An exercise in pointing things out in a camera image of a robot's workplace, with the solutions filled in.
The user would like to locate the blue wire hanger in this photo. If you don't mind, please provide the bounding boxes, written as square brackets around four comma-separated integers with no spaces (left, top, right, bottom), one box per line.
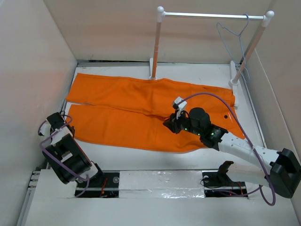
[216,14,250,81]

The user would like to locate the silver tape strip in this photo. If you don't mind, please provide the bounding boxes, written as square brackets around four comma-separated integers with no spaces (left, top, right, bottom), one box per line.
[119,170,205,199]

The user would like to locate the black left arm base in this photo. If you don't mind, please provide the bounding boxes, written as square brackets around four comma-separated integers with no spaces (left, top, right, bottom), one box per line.
[79,171,120,198]

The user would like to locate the white garment rack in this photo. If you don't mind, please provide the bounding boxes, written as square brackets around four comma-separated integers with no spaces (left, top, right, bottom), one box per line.
[148,6,275,108]

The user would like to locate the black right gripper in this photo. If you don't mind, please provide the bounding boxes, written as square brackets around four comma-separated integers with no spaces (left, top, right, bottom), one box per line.
[162,109,202,137]

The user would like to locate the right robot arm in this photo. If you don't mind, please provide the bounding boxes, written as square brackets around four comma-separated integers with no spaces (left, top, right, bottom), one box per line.
[163,107,301,198]

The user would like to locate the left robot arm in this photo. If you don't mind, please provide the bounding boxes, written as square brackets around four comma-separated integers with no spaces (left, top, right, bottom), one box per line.
[38,112,105,187]

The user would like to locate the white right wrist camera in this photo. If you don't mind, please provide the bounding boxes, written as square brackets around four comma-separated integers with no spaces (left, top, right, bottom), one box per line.
[172,97,187,119]

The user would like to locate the orange trousers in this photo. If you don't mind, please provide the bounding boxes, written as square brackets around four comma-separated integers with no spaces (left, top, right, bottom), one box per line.
[66,73,244,153]

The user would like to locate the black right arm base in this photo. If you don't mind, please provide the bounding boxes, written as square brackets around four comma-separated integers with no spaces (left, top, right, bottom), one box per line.
[200,161,248,198]

